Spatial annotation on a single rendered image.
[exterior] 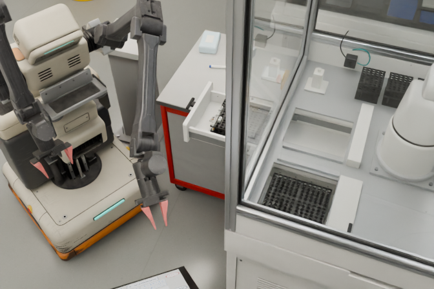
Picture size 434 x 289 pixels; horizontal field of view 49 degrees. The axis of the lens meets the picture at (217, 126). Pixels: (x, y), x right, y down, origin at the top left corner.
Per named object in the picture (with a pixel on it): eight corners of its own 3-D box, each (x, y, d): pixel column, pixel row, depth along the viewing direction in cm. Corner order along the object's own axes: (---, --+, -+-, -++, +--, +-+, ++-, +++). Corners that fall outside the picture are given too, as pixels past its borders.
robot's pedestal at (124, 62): (113, 139, 314) (90, 46, 259) (133, 109, 334) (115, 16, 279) (155, 150, 308) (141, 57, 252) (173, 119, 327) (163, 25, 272)
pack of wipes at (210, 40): (216, 55, 253) (216, 48, 250) (198, 53, 254) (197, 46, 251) (221, 38, 263) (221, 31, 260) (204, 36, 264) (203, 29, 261)
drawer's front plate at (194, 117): (183, 142, 203) (182, 124, 195) (209, 98, 221) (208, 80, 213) (187, 142, 202) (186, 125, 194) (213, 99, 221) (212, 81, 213)
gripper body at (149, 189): (170, 196, 140) (163, 171, 140) (137, 207, 137) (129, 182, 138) (168, 195, 146) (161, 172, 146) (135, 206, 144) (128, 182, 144)
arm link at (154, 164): (155, 142, 148) (130, 139, 144) (172, 134, 139) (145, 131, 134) (155, 180, 145) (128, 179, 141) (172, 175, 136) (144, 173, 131)
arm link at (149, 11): (169, -5, 154) (140, -13, 148) (166, 36, 152) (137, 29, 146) (119, 32, 191) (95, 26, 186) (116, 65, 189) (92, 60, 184)
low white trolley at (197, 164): (168, 192, 285) (155, 99, 230) (208, 122, 324) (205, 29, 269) (261, 222, 270) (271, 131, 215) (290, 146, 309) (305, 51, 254)
